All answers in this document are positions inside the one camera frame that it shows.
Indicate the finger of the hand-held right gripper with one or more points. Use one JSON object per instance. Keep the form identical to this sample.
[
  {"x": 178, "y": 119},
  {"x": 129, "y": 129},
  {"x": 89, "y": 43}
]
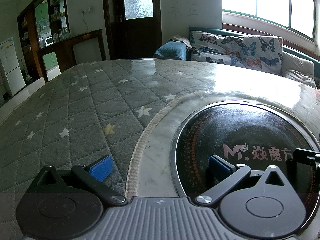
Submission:
[{"x": 306, "y": 154}]

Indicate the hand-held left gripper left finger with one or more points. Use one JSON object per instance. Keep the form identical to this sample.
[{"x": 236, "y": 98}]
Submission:
[{"x": 101, "y": 168}]

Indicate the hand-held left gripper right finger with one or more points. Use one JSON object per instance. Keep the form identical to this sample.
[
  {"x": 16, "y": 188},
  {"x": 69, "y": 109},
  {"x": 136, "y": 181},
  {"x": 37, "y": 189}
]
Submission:
[{"x": 220, "y": 166}]

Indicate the round black cooktop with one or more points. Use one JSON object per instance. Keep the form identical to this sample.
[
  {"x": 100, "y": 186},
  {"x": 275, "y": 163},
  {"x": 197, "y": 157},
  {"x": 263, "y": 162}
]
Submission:
[{"x": 250, "y": 130}]

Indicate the beige cushion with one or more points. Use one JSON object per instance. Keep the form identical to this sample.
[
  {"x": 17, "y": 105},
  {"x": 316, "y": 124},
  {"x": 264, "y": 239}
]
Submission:
[{"x": 297, "y": 67}]

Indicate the butterfly print cushion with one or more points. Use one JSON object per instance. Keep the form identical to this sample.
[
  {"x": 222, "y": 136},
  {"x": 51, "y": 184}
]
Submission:
[
  {"x": 212, "y": 47},
  {"x": 262, "y": 55}
]

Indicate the white board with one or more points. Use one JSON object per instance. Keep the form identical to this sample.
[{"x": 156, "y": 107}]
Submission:
[{"x": 87, "y": 50}]

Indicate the white mop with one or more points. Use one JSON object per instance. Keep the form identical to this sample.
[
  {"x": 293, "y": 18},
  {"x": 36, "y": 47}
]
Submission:
[{"x": 27, "y": 75}]

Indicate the dark wooden console table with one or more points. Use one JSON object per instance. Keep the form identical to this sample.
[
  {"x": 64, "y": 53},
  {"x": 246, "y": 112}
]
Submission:
[{"x": 65, "y": 47}]

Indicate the blue towel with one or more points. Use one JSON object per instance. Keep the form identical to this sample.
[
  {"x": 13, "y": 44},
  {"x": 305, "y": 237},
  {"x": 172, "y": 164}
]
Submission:
[{"x": 170, "y": 50}]

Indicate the small beige floral cloth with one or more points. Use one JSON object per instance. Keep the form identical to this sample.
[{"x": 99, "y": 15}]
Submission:
[{"x": 180, "y": 40}]

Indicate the dark wooden glass door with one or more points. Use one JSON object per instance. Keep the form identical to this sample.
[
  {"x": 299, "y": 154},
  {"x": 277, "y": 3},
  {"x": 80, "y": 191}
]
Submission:
[{"x": 135, "y": 37}]

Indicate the white refrigerator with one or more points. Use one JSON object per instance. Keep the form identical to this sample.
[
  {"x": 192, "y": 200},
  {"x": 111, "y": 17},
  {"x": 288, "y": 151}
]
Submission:
[{"x": 11, "y": 67}]

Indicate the white microwave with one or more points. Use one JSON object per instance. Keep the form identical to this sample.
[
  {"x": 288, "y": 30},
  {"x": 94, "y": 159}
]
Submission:
[{"x": 49, "y": 41}]

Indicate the row of glass jars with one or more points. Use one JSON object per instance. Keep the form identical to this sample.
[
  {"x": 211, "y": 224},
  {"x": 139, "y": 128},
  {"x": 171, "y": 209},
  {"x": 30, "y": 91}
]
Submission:
[{"x": 61, "y": 34}]

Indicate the dark wooden shelf cabinet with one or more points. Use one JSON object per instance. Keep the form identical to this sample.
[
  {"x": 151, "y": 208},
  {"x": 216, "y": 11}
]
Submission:
[{"x": 30, "y": 30}]

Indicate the row of small boxes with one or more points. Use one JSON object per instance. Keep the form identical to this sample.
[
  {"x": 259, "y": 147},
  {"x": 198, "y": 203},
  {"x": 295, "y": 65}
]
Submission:
[{"x": 58, "y": 5}]

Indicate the white wall socket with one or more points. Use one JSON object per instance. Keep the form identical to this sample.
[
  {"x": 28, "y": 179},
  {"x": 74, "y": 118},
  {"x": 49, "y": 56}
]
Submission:
[{"x": 86, "y": 10}]

